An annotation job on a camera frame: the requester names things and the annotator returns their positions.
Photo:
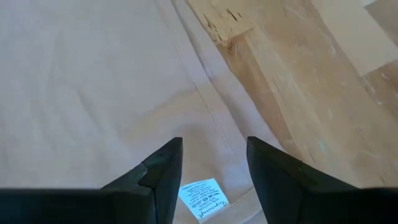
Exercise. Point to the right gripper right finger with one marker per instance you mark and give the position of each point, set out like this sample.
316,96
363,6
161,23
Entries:
280,193

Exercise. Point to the plain pink towel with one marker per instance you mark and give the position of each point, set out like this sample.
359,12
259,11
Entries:
93,93

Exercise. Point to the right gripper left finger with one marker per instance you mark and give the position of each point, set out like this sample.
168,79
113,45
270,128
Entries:
161,193

